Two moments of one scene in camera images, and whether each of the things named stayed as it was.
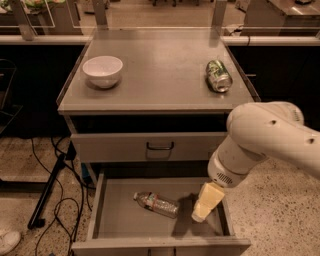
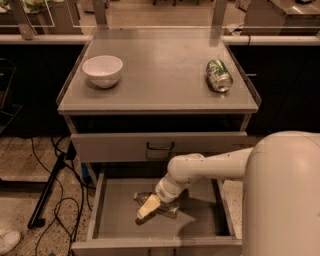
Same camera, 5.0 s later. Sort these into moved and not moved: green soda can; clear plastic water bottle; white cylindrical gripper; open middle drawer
Moved: white cylindrical gripper
Not moved: open middle drawer; clear plastic water bottle; green soda can
